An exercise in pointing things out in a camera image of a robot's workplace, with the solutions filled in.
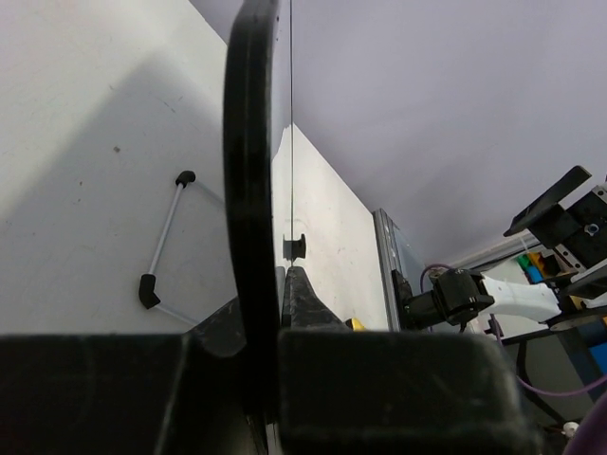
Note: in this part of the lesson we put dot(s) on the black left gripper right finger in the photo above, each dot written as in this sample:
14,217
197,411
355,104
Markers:
347,392

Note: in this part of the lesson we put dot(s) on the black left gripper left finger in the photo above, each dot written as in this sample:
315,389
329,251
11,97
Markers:
128,394

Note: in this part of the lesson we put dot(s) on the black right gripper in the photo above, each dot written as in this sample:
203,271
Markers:
577,234

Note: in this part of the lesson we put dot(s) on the yellow whiteboard eraser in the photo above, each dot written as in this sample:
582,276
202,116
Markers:
356,325

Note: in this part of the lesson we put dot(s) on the black framed whiteboard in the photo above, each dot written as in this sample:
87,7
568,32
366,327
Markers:
258,183

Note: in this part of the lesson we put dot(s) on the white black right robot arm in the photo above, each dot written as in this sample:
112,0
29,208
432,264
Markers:
458,296

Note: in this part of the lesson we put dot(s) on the white wire whiteboard stand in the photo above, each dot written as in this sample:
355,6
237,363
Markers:
147,296

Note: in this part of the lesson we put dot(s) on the aluminium table frame rail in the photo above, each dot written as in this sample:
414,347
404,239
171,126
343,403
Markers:
395,252

